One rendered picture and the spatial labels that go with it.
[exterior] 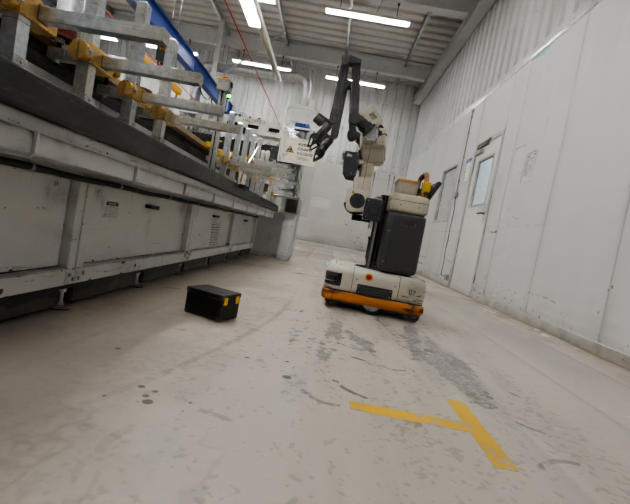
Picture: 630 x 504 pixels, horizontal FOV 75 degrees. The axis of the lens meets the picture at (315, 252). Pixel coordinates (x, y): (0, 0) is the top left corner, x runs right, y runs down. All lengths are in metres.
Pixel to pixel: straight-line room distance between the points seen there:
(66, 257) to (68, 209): 0.18
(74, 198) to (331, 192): 10.34
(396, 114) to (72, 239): 11.16
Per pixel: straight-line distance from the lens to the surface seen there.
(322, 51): 11.44
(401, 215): 2.72
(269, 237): 5.59
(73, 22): 1.14
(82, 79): 1.35
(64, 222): 1.78
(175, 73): 1.29
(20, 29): 1.16
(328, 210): 11.74
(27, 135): 1.21
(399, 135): 12.24
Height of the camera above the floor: 0.48
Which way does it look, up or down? 3 degrees down
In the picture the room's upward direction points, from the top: 10 degrees clockwise
